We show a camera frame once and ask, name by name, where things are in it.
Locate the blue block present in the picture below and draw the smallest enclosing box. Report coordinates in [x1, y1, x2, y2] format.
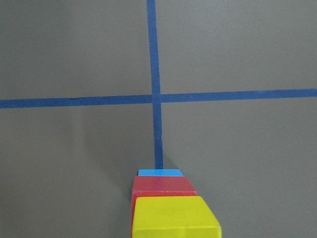
[138, 169, 184, 177]

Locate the red block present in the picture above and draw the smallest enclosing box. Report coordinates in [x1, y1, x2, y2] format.
[131, 176, 198, 221]

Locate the yellow block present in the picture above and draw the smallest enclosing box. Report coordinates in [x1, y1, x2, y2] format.
[132, 196, 222, 238]

